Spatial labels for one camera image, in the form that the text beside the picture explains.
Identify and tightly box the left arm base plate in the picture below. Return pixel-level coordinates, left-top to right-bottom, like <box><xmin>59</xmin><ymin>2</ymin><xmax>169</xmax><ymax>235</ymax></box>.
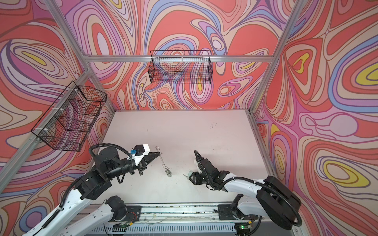
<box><xmin>121</xmin><ymin>205</ymin><xmax>142</xmax><ymax>223</ymax></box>

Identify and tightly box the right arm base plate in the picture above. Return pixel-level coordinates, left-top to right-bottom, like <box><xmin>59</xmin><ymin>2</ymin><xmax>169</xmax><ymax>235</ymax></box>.
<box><xmin>216</xmin><ymin>205</ymin><xmax>245</xmax><ymax>220</ymax></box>

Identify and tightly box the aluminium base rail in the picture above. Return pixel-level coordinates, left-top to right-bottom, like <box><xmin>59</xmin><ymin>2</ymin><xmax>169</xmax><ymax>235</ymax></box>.
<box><xmin>64</xmin><ymin>202</ymin><xmax>308</xmax><ymax>236</ymax></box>

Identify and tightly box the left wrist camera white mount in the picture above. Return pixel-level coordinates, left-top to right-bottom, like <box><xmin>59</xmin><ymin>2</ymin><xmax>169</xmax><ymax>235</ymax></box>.
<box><xmin>130</xmin><ymin>144</ymin><xmax>151</xmax><ymax>167</ymax></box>

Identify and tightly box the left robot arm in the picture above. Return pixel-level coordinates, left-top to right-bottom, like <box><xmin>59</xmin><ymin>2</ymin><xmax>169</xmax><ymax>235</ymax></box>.
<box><xmin>26</xmin><ymin>143</ymin><xmax>161</xmax><ymax>236</ymax></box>

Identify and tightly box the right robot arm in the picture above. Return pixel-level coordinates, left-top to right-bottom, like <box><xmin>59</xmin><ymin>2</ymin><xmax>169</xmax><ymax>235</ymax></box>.
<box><xmin>187</xmin><ymin>150</ymin><xmax>303</xmax><ymax>230</ymax></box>

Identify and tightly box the perforated metal ring plate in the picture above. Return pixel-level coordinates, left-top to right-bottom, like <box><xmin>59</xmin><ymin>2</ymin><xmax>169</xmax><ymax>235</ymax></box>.
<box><xmin>155</xmin><ymin>146</ymin><xmax>167</xmax><ymax>171</ymax></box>

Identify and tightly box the black wire basket wall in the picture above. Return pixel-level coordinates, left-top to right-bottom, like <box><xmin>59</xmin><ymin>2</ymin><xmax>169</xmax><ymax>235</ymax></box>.
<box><xmin>148</xmin><ymin>49</ymin><xmax>213</xmax><ymax>85</ymax></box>
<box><xmin>31</xmin><ymin>81</ymin><xmax>107</xmax><ymax>152</ymax></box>

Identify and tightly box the bunch of small keys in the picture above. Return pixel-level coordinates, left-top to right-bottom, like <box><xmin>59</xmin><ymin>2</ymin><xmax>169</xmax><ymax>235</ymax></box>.
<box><xmin>165</xmin><ymin>167</ymin><xmax>172</xmax><ymax>177</ymax></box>

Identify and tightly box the black wire basket back wall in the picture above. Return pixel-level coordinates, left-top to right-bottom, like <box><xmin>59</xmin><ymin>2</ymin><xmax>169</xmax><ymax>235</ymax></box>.
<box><xmin>148</xmin><ymin>49</ymin><xmax>213</xmax><ymax>85</ymax></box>

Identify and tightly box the key with green cap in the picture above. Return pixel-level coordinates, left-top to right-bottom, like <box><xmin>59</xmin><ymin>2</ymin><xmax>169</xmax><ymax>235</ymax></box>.
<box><xmin>183</xmin><ymin>171</ymin><xmax>193</xmax><ymax>180</ymax></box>

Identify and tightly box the black wire basket left wall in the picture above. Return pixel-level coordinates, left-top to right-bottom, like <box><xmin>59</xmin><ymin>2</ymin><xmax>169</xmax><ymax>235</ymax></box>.
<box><xmin>31</xmin><ymin>81</ymin><xmax>107</xmax><ymax>152</ymax></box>

